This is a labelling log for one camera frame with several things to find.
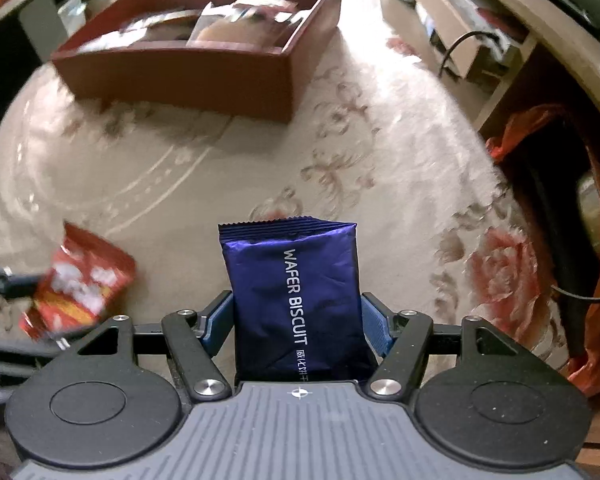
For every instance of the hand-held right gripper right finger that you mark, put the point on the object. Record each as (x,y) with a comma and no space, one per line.
(376,324)

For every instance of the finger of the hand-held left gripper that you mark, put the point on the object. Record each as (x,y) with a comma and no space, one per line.
(15,352)
(10,282)

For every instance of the blue wafer biscuit packet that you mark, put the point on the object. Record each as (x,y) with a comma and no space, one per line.
(290,300)

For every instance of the flat grey packet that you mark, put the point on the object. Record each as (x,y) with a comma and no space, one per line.
(150,27)

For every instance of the silver snack pouch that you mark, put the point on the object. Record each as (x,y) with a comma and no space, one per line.
(267,7)

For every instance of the grey cabinet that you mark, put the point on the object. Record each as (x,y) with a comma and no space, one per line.
(40,22)

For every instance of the orange red snack packet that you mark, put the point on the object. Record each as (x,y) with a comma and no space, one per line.
(77,285)

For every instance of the wooden media stand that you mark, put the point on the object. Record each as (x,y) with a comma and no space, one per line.
(530,20)

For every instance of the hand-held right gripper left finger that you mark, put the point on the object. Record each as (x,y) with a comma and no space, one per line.
(219,321)

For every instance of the red cardboard box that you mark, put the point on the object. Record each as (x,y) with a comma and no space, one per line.
(180,80)

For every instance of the cream bread packet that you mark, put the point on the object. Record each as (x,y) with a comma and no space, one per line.
(235,30)

